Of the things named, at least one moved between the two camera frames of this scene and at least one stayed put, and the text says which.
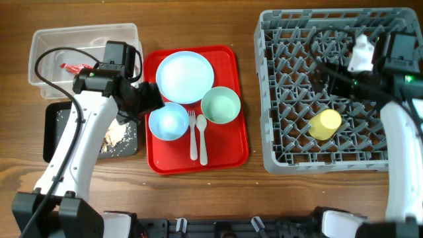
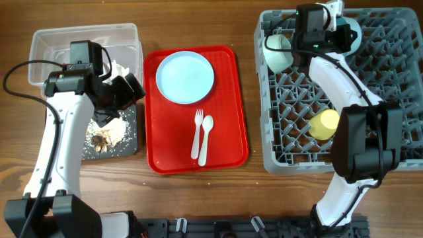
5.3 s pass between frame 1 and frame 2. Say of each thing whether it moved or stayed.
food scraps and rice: stayed
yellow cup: stayed
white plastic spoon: moved
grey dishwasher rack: stayed
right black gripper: moved
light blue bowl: moved
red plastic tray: stayed
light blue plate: stayed
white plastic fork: moved
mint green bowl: moved
